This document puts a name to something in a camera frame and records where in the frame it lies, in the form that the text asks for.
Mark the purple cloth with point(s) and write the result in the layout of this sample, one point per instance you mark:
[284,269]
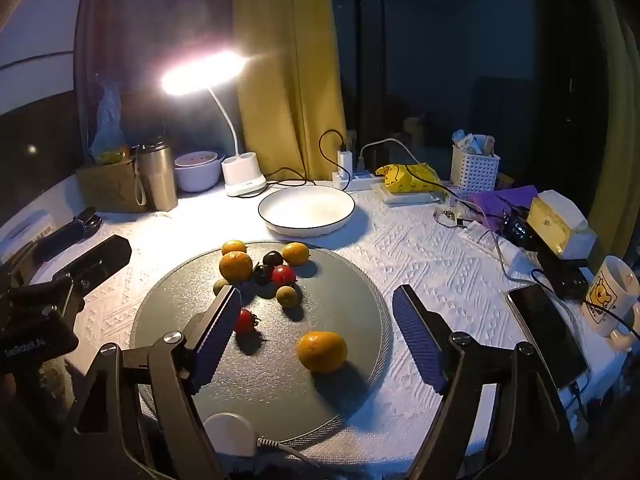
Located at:
[500,200]

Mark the white round charger puck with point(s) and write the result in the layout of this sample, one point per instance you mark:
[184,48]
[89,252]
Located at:
[230,432]

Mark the pale green curtain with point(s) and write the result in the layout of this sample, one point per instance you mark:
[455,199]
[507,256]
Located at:
[615,110]

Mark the small green-brown fruit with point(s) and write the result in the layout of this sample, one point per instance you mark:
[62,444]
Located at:
[221,286]
[287,295]

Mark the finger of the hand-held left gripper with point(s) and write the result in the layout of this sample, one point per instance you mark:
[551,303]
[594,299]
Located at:
[65,235]
[97,257]

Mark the steel tumbler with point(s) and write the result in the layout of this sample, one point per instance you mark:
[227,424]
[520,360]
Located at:
[157,180]

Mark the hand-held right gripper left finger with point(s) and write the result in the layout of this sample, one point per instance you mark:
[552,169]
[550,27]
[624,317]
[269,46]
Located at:
[220,340]

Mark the white power strip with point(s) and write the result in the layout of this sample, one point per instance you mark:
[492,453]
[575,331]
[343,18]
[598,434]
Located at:
[360,181]

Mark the yellow plush toy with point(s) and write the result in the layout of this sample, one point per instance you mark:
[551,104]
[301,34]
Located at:
[400,177]

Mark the small dark round fruit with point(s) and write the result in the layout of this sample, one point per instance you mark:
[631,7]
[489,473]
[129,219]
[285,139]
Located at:
[262,274]
[273,258]

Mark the clear plastic bag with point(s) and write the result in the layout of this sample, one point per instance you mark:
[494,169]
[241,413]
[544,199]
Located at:
[107,125]

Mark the small metal keyring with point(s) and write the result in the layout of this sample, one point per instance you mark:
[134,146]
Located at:
[450,214]

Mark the pale lilac bowl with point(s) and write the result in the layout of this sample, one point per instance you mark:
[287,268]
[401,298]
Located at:
[197,179]

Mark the white mug with bear print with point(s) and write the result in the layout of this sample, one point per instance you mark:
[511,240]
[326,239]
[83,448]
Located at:
[607,290]

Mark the white slotted basket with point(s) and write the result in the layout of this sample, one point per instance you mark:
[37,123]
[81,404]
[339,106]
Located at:
[472,170]

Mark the white flat tray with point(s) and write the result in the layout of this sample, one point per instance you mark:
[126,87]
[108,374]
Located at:
[400,199]

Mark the yellow curtain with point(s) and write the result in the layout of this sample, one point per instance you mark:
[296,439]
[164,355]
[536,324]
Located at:
[285,60]

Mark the white desk lamp base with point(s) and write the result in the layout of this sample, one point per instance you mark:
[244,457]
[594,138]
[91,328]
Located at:
[242,175]

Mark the yellow tissue pack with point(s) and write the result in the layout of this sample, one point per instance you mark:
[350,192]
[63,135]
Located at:
[555,225]

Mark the white charger adapter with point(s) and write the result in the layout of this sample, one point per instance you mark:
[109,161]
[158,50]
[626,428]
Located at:
[345,162]

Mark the orange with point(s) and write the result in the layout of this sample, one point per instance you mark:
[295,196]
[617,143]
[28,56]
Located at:
[296,253]
[236,266]
[234,246]
[322,351]

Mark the small black device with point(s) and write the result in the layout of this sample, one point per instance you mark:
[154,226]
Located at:
[515,230]

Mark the grey round placemat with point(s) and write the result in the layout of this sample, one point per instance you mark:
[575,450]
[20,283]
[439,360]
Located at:
[280,375]

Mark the rolled white packets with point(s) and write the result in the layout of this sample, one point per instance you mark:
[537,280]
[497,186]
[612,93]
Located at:
[472,141]

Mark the white tube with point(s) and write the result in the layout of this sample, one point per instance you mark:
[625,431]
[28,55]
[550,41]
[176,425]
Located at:
[492,245]

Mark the black power bank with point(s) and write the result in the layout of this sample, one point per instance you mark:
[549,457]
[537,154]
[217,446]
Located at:
[565,280]

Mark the red cherry tomato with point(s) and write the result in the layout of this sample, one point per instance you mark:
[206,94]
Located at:
[245,321]
[283,275]

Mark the dark plug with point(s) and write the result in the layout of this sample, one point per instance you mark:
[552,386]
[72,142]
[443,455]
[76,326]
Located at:
[361,165]

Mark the white plate with dark rim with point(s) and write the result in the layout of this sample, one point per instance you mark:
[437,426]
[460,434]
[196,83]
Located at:
[305,210]

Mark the smartphone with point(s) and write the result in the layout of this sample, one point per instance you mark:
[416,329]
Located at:
[547,332]

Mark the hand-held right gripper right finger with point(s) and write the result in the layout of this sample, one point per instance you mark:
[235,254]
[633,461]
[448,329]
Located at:
[417,345]

